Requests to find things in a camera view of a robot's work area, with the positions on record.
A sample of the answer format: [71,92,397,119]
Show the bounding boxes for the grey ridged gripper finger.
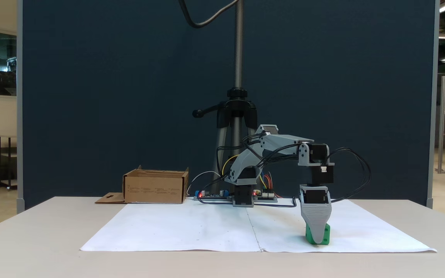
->
[302,212,331,244]

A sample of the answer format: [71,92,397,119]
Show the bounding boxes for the green dice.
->
[306,223,331,245]

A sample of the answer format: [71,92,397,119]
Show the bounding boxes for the white paper sheet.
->
[246,199,437,253]
[80,203,262,252]

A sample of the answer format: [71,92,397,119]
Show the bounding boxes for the circuit board with white connectors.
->
[253,191,278,203]

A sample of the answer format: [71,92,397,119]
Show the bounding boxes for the circuit board with blue parts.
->
[194,189,233,202]

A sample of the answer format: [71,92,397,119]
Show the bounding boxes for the black and silver tripod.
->
[192,0,258,194]

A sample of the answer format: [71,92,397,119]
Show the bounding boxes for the brown cardboard box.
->
[95,165,189,204]

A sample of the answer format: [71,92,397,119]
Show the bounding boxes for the dark blue partition panel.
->
[17,0,439,211]

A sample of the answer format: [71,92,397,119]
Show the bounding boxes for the dark shelf cart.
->
[0,135,17,190]

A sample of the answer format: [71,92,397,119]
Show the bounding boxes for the black power cable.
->
[253,197,297,208]

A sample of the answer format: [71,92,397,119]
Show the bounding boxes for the coloured jumper wires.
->
[259,172,275,195]

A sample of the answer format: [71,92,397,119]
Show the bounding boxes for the black motor wire loop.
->
[323,147,371,203]

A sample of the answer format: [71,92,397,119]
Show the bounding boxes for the white wire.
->
[187,171,223,196]

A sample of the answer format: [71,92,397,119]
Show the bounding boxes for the grey hanging cable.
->
[179,0,239,28]

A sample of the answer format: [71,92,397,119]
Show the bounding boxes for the framed wall window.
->
[0,28,17,100]

